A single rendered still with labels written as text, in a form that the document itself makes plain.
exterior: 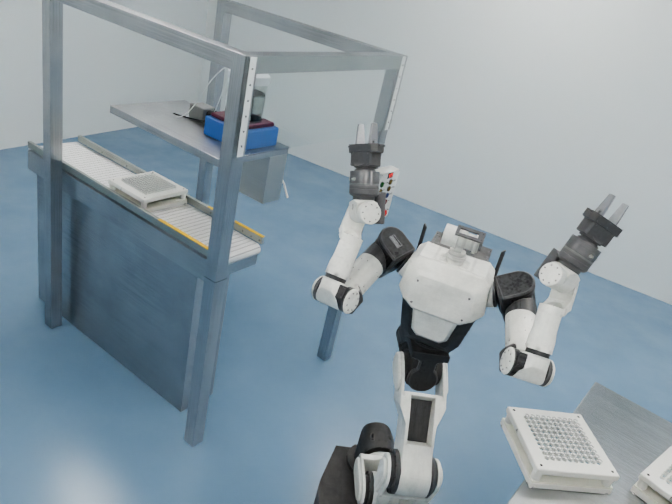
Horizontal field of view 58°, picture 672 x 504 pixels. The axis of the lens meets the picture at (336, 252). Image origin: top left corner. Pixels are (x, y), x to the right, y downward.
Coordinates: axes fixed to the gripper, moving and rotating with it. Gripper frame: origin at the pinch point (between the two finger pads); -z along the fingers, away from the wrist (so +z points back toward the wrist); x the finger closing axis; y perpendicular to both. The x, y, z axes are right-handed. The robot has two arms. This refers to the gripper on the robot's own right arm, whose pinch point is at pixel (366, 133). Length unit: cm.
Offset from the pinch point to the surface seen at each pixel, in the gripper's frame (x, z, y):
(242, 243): -86, 39, -15
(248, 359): -140, 107, -57
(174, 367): -121, 99, -4
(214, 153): -62, 5, 14
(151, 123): -93, -6, 23
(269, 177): -68, 12, -14
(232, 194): -57, 19, 9
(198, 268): -87, 49, 5
